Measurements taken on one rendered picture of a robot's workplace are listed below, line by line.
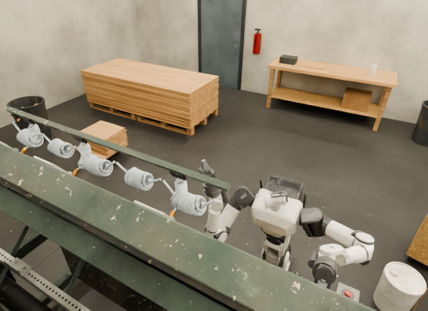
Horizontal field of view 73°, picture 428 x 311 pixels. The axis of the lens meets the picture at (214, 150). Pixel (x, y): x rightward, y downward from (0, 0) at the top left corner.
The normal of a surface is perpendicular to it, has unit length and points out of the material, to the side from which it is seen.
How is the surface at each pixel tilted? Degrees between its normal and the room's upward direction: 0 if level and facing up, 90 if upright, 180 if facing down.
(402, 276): 0
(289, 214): 23
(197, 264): 32
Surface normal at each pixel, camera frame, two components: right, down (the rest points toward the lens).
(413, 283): 0.01, -0.84
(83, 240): -0.25, -0.47
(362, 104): -0.47, 0.47
